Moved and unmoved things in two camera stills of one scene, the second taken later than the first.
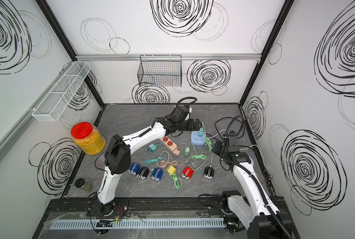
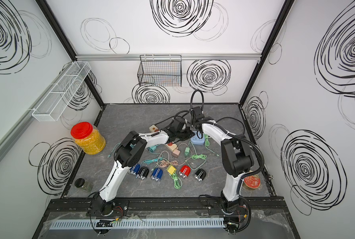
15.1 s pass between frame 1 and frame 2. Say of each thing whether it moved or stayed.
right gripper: moved
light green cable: stayed
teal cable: stayed
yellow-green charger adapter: stayed
